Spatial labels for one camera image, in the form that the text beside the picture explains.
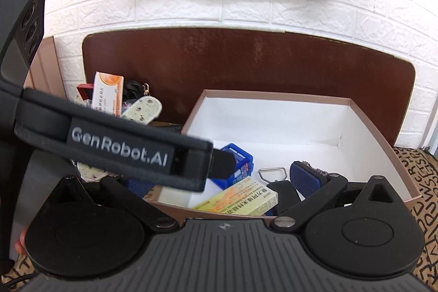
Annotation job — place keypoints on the blue cube box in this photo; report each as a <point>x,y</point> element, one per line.
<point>243,166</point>

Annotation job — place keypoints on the white patterned shoe insole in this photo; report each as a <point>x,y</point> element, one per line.
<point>143,110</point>

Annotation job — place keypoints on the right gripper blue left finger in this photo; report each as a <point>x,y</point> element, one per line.
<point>138,187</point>

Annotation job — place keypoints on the person's hand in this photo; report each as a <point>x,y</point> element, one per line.
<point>20,243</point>

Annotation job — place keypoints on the dark brown headboard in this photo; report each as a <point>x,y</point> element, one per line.
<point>180,63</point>

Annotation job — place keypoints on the yellow-green medicine box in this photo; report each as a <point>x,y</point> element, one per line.
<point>246,198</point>

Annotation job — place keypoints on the orange white medicine box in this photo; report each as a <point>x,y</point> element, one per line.
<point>107,94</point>

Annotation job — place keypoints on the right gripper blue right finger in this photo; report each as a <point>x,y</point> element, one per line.
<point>305,180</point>

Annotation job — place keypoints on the black alarm keychain case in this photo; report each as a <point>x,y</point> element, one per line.
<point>277,180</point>

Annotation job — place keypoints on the steel wool scrubber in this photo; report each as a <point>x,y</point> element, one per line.
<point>319,171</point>

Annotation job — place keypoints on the red jewelry box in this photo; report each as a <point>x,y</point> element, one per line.
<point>85,91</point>

